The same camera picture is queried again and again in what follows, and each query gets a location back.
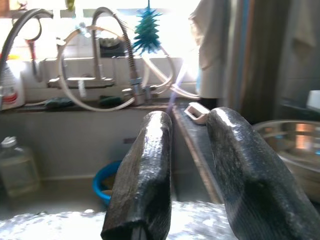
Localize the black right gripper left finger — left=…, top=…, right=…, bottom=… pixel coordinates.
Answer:
left=100, top=111, right=174, bottom=240

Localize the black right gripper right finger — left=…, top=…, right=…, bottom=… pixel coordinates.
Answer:
left=206, top=106, right=320, bottom=240

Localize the white kitchen appliance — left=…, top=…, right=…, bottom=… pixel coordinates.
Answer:
left=306, top=89, right=320, bottom=111

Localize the blue plastic bowl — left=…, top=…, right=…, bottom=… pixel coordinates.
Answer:
left=92, top=159, right=124, bottom=206

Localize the large steel bowl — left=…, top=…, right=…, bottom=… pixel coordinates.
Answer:
left=252, top=119, right=320, bottom=204

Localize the stainless steel sink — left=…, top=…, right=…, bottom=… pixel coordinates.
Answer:
left=0, top=107, right=226, bottom=240

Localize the small white plastic holder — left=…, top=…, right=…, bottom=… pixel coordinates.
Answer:
left=184, top=101, right=211, bottom=125

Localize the dark green scouring sponge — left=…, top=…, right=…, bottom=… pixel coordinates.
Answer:
left=44, top=96, right=76, bottom=109
left=98, top=94, right=124, bottom=106

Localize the clear bubble wrap sheet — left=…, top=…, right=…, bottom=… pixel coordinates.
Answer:
left=0, top=199, right=241, bottom=240

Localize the tall steel cylinder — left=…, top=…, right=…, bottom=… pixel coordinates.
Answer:
left=224, top=0, right=285, bottom=124

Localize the chrome spring neck faucet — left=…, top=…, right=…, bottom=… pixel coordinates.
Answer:
left=47, top=6, right=153, bottom=106

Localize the clear plastic bottle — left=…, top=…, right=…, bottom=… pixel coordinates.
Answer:
left=0, top=136, right=41, bottom=199

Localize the white bag with blue label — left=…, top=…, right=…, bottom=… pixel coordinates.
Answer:
left=188, top=0, right=231, bottom=100

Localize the blue bottle brush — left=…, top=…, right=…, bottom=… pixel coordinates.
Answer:
left=132, top=0, right=162, bottom=56

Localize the white dish soap bottle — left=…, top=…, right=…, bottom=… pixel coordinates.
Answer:
left=0, top=56, right=26, bottom=111

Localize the white looped hose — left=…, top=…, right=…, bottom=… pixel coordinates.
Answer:
left=24, top=26, right=201, bottom=113

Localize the grey corrugated flexible hose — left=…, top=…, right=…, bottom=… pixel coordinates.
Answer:
left=0, top=8, right=55, bottom=111

